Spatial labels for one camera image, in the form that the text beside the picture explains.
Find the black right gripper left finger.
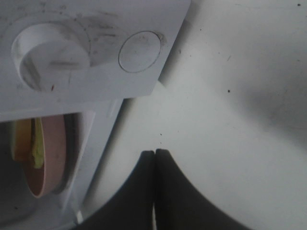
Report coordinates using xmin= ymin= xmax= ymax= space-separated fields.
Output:
xmin=76 ymin=151 xmax=155 ymax=230

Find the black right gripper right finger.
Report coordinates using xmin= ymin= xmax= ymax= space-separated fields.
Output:
xmin=154 ymin=149 xmax=247 ymax=230

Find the pink round plate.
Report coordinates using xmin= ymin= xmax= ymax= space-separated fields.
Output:
xmin=23 ymin=115 xmax=66 ymax=198

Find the toast sandwich with lettuce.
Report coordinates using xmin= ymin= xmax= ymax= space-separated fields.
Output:
xmin=10 ymin=118 xmax=44 ymax=169

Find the round white door button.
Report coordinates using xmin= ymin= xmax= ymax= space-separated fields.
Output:
xmin=118 ymin=31 xmax=161 ymax=73

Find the white microwave knob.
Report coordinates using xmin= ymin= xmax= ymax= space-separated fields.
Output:
xmin=11 ymin=23 xmax=90 ymax=92

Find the white microwave oven body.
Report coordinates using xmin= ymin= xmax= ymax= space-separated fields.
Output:
xmin=0 ymin=0 xmax=190 ymax=230

